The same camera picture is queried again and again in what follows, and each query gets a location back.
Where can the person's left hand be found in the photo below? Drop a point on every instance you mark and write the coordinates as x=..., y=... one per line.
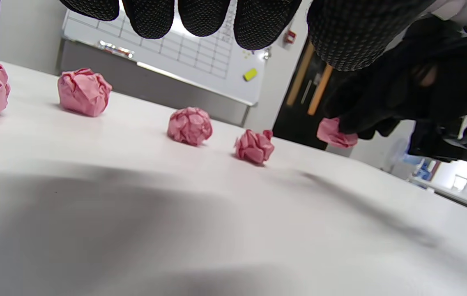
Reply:
x=352, y=33

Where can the person's right hand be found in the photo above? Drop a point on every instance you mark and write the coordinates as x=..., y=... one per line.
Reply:
x=381, y=98

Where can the pink paper ball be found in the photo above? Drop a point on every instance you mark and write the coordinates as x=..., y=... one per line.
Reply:
x=332, y=137

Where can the group of pink papers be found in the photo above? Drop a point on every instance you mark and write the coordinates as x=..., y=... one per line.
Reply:
x=84, y=92

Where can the red fire alarm button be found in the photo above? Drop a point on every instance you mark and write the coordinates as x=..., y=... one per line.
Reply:
x=290, y=37

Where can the black double door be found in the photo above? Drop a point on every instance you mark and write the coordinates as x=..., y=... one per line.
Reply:
x=295, y=119

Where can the yellow whiteboard eraser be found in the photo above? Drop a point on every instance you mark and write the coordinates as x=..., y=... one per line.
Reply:
x=250, y=74

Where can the white rolling whiteboard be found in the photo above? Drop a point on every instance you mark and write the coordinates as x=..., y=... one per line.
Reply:
x=200, y=57

